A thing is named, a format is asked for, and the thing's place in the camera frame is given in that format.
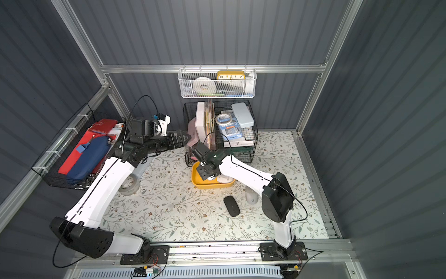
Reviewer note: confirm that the grey flat case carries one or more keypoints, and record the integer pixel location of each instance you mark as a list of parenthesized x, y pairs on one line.
[(142, 168)]

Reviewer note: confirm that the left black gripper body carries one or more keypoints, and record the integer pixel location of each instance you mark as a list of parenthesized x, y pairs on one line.
[(176, 139)]

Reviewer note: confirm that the blue pencil case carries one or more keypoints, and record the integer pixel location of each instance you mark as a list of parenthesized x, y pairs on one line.
[(90, 157)]

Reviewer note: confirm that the black wire desk organizer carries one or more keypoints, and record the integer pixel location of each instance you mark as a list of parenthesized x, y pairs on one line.
[(243, 148)]

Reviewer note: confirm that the light blue pencil box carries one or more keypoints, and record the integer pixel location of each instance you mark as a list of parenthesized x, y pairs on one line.
[(243, 115)]

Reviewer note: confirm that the clear tape roll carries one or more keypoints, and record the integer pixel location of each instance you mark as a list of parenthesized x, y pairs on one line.
[(224, 119)]

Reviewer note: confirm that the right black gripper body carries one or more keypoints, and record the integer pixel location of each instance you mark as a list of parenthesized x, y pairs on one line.
[(201, 153)]

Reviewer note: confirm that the black mouse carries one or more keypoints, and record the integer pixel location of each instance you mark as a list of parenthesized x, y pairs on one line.
[(231, 206)]

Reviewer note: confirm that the white tape roll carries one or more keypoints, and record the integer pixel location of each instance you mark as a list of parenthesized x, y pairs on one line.
[(204, 85)]

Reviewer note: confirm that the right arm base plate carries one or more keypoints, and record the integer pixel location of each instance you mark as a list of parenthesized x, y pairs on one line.
[(271, 251)]

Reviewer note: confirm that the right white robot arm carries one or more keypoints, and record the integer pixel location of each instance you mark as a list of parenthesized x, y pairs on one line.
[(274, 190)]

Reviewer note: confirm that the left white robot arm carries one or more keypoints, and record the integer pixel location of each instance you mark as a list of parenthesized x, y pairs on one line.
[(80, 229)]

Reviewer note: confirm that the white mouse with orange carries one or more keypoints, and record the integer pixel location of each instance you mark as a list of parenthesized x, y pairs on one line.
[(222, 179)]

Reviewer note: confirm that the yellow storage box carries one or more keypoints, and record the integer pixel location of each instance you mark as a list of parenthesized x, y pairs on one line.
[(206, 184)]

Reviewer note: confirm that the blue calculator package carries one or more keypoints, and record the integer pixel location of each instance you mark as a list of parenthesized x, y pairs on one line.
[(231, 132)]

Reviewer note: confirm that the black wire side basket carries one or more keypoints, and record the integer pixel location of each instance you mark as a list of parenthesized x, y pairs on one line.
[(48, 164)]

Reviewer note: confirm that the grey mouse with logo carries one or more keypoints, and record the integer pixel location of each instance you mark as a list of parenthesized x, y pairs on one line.
[(251, 196)]

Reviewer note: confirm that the white upright box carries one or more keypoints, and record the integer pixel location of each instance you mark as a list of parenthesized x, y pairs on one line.
[(200, 123)]

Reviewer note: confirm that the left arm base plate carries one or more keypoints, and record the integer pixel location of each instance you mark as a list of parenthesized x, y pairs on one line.
[(157, 254)]

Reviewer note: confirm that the pink case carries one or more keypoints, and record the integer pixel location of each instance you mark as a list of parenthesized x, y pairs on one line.
[(194, 138)]

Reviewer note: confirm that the red folder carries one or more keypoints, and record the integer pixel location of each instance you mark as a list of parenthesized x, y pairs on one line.
[(101, 128)]

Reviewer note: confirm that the white mesh hanging basket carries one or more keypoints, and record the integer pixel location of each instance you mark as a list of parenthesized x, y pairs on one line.
[(226, 89)]

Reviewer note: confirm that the yellow clock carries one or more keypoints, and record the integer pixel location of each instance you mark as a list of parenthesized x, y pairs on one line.
[(231, 75)]

